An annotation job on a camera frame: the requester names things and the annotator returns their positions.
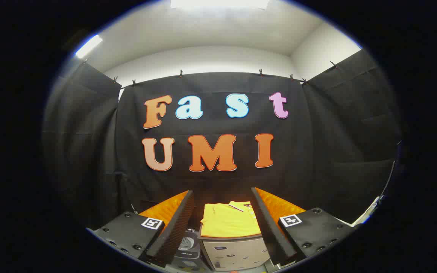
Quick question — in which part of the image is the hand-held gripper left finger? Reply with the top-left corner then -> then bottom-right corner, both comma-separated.
86,190 -> 195,267

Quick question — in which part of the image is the rectangular ceiling light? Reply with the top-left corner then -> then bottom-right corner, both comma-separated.
170,0 -> 270,10
75,35 -> 103,59

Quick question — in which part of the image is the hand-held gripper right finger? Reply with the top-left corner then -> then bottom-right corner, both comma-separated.
251,187 -> 357,267

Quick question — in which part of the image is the yellow polo shirt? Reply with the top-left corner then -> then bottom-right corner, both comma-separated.
200,201 -> 261,238

